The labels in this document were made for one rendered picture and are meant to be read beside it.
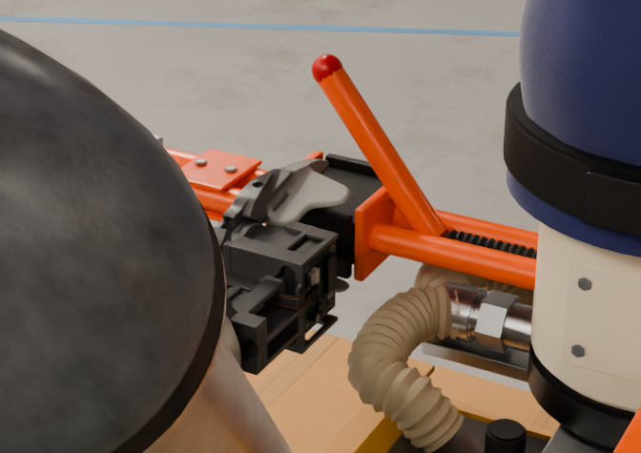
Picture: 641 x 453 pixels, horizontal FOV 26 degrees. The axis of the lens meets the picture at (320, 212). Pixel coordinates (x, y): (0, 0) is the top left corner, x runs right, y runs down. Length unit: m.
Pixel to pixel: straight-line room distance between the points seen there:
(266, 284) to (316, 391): 1.18
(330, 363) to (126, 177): 1.83
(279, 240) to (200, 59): 3.99
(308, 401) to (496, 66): 2.95
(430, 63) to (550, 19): 4.05
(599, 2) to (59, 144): 0.53
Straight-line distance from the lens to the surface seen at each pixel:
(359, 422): 1.35
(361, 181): 1.08
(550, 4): 0.86
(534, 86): 0.87
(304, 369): 2.16
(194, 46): 5.07
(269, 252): 0.94
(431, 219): 1.02
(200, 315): 0.37
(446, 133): 4.33
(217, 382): 0.45
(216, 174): 1.10
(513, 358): 1.05
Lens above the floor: 1.73
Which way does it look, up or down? 27 degrees down
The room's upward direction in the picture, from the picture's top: straight up
